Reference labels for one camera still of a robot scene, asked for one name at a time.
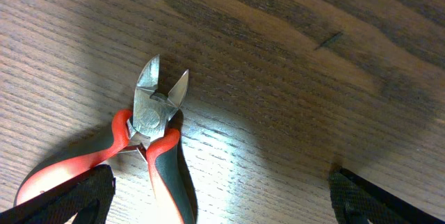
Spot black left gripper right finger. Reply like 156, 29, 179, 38
328, 167, 444, 224

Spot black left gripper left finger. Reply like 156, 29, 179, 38
1, 164, 115, 224

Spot orange handled pliers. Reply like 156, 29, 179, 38
14, 56, 195, 223

